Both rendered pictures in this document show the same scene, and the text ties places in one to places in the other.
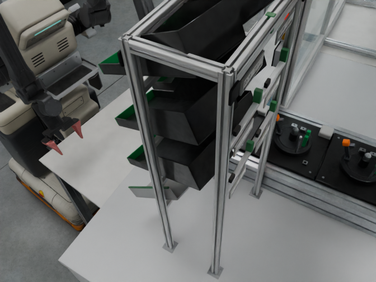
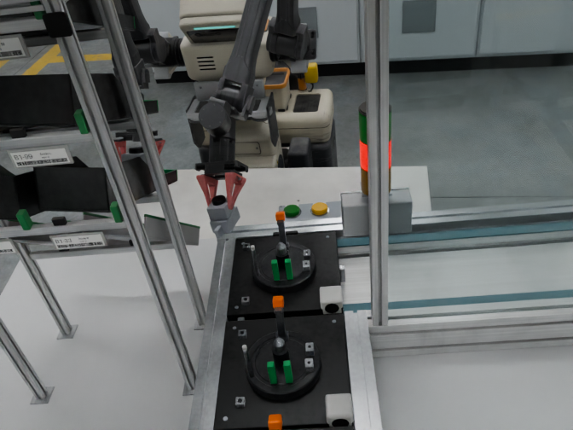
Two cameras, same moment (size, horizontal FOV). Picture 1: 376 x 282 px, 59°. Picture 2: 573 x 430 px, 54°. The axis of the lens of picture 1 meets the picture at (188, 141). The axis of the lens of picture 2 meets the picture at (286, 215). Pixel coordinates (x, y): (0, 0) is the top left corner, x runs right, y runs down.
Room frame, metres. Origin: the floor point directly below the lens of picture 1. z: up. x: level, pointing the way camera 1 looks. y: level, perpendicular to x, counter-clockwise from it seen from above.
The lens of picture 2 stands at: (0.51, -0.98, 1.84)
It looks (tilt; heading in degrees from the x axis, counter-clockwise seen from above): 38 degrees down; 62
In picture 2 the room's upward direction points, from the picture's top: 8 degrees counter-clockwise
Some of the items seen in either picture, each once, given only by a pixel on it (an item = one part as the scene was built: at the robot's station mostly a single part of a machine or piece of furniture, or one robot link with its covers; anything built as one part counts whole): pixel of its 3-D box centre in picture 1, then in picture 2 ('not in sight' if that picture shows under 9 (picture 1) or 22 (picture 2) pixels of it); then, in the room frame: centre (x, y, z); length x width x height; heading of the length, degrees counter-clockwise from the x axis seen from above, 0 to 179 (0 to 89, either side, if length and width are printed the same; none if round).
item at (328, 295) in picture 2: (262, 111); (331, 299); (0.94, -0.31, 0.97); 0.05 x 0.05 x 0.04; 57
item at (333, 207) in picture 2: not in sight; (320, 219); (1.10, -0.04, 0.93); 0.21 x 0.07 x 0.06; 147
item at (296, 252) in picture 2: not in sight; (284, 266); (0.91, -0.17, 0.98); 0.14 x 0.14 x 0.02
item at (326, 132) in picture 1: (294, 134); (280, 352); (0.77, -0.39, 1.01); 0.24 x 0.24 x 0.13; 57
